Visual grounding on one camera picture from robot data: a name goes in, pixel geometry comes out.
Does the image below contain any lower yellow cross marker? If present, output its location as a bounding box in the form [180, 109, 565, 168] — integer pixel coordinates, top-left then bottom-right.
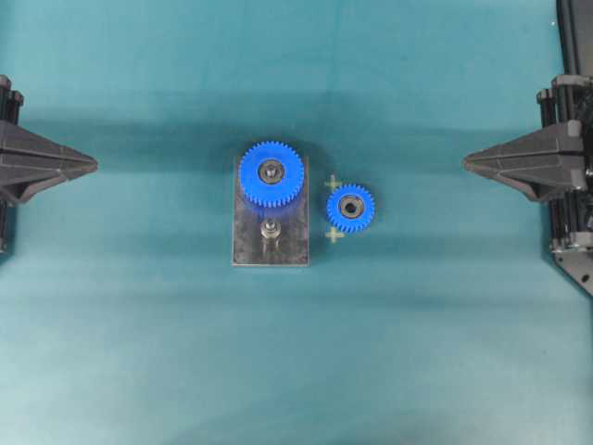
[324, 226, 346, 244]

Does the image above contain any yellow cross marker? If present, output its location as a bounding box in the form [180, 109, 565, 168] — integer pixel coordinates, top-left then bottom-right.
[324, 226, 346, 244]
[324, 174, 343, 191]

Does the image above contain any metal base plate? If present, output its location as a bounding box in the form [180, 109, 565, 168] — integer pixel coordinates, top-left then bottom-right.
[231, 157, 309, 267]

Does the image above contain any large blue gear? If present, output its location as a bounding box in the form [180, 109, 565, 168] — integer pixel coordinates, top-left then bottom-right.
[238, 141, 305, 208]

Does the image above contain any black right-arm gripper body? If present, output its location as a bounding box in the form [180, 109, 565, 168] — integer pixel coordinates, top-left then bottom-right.
[536, 75, 592, 253]

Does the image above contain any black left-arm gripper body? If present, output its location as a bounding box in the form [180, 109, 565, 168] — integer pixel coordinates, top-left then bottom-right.
[0, 73, 25, 254]

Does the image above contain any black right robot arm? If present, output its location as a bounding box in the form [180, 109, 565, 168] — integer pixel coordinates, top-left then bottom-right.
[463, 1, 592, 253]

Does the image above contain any steel shaft on plate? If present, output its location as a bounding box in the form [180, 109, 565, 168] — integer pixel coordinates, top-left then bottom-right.
[260, 218, 282, 252]

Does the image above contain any small blue gear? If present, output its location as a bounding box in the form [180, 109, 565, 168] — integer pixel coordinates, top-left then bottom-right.
[326, 184, 375, 233]

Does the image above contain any upper yellow cross marker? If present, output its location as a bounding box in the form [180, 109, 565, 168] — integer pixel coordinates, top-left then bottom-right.
[324, 174, 343, 191]

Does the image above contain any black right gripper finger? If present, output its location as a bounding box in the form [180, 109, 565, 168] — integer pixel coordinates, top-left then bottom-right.
[463, 120, 583, 168]
[463, 159, 585, 202]

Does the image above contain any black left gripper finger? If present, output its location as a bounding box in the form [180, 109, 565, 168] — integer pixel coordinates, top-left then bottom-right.
[1, 163, 98, 205]
[1, 121, 97, 164]

